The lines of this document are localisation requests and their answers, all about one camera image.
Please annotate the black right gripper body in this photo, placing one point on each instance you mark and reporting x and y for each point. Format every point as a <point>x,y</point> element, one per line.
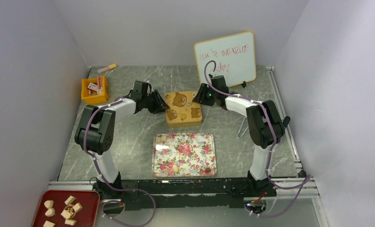
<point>204,96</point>

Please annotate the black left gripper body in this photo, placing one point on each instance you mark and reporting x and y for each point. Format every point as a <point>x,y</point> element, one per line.
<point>148,99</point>

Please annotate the gold chocolate tin box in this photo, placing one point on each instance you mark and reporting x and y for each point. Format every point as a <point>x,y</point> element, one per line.
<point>188,122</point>

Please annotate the silver tin lid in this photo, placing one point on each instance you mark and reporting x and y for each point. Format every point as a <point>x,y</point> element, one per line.
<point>182,105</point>

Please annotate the floral rectangular tray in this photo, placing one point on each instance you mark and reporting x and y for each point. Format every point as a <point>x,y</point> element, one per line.
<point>191,152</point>

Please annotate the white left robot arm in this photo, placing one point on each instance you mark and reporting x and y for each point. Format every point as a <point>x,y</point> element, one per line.
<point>95,131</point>

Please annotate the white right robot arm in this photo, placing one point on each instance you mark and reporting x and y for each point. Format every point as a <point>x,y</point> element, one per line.
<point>264,122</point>

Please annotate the whiteboard with red writing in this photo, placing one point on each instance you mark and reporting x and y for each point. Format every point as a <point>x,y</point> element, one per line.
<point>234,57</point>

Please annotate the pink yellow marker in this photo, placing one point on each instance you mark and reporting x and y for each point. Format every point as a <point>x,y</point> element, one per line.
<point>107,68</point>

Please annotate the yellow plastic bin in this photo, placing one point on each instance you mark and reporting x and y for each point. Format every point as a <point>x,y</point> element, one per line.
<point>94,91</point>

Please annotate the red lacquer tray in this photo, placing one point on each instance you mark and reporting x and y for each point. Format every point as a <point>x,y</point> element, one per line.
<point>67,209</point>

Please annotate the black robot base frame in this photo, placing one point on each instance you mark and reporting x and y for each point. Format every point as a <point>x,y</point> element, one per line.
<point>211,192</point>

